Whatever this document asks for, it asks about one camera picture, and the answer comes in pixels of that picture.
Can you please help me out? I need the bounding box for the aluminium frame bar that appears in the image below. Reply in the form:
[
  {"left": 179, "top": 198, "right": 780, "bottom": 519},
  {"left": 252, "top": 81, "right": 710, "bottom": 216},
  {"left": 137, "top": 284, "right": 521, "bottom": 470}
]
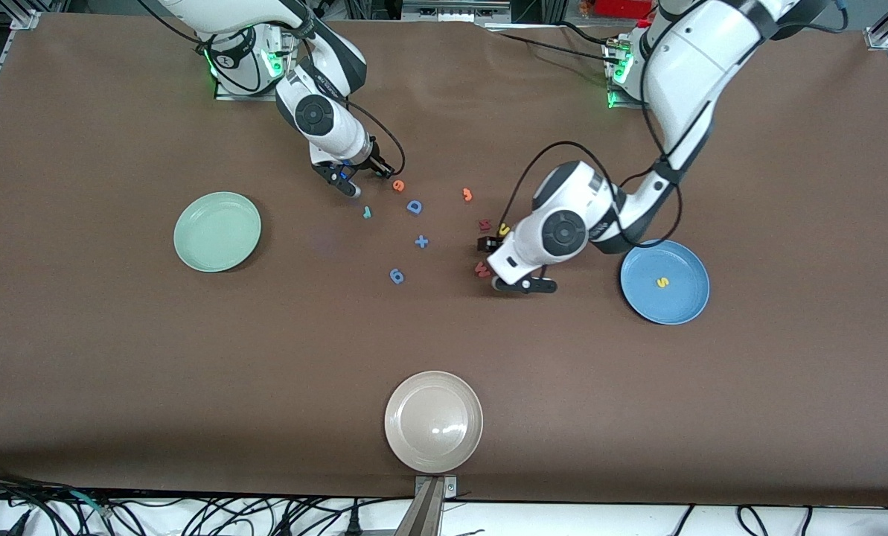
[{"left": 401, "top": 0, "right": 513, "bottom": 25}]

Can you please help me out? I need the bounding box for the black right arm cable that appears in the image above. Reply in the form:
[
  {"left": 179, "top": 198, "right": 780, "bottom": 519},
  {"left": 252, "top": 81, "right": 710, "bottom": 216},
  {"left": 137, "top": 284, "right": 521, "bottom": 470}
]
[{"left": 138, "top": 0, "right": 406, "bottom": 179}]

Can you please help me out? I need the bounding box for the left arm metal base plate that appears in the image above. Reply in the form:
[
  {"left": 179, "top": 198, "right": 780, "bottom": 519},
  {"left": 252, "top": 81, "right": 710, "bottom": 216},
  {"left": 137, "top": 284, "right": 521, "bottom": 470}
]
[{"left": 606, "top": 41, "right": 645, "bottom": 111}]

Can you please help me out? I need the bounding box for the teal cable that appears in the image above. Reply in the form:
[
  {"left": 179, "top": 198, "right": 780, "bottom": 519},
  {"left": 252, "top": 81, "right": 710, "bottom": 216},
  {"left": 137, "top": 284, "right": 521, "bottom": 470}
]
[{"left": 68, "top": 488, "right": 113, "bottom": 520}]

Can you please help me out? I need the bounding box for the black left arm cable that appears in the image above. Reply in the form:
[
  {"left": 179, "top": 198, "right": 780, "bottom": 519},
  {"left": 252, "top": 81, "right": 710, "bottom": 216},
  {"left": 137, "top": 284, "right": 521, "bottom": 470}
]
[{"left": 502, "top": 0, "right": 850, "bottom": 250}]

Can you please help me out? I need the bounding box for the beige plate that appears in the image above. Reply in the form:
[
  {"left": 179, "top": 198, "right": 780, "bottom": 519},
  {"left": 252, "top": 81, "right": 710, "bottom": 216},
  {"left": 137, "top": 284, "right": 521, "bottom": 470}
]
[{"left": 384, "top": 371, "right": 484, "bottom": 474}]

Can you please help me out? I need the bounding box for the brown table mat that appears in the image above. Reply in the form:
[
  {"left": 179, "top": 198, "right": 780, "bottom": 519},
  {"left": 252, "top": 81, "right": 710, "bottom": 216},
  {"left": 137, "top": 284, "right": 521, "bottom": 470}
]
[{"left": 0, "top": 13, "right": 888, "bottom": 508}]

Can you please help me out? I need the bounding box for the red box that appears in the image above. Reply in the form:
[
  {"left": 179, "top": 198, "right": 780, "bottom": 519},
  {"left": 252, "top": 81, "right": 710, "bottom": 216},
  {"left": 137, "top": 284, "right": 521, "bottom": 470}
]
[{"left": 592, "top": 0, "right": 657, "bottom": 19}]

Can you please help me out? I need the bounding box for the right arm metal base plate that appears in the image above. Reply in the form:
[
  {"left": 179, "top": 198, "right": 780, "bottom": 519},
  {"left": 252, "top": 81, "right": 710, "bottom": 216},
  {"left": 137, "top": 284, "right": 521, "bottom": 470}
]
[{"left": 214, "top": 31, "right": 297, "bottom": 102}]

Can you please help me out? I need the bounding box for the blue plate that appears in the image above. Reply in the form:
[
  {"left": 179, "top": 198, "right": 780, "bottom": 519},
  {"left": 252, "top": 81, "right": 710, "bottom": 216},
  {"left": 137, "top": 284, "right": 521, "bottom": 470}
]
[{"left": 620, "top": 238, "right": 711, "bottom": 326}]

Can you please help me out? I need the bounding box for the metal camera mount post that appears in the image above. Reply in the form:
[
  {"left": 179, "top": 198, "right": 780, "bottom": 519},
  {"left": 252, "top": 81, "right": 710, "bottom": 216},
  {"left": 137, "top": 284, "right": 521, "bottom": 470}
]
[{"left": 394, "top": 474, "right": 459, "bottom": 536}]

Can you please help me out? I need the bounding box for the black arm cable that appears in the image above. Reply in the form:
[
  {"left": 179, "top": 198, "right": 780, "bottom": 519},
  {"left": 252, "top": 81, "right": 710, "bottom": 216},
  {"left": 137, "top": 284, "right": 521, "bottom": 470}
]
[
  {"left": 138, "top": 0, "right": 406, "bottom": 179},
  {"left": 502, "top": 0, "right": 850, "bottom": 250}
]

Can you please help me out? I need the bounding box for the pale green plate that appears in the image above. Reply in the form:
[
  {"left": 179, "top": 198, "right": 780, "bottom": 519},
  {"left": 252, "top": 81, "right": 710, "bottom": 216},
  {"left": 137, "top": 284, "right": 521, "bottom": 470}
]
[{"left": 173, "top": 191, "right": 263, "bottom": 273}]

